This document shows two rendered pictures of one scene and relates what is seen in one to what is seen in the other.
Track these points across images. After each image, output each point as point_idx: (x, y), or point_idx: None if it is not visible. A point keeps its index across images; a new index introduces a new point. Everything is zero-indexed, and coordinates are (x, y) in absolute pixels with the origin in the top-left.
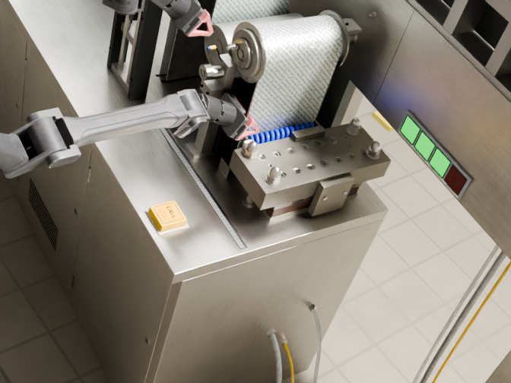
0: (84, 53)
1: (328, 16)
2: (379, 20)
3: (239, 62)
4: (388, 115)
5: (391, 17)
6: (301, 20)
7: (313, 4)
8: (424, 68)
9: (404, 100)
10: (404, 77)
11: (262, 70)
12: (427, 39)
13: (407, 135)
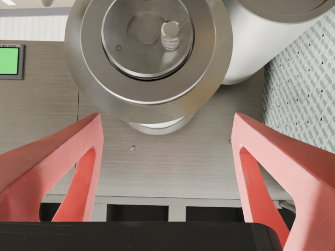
0: None
1: (166, 126)
2: (121, 146)
3: (139, 5)
4: (51, 49)
5: (103, 163)
6: (164, 123)
7: (249, 88)
8: (24, 142)
9: (35, 84)
10: (48, 110)
11: (66, 40)
12: None
13: (4, 51)
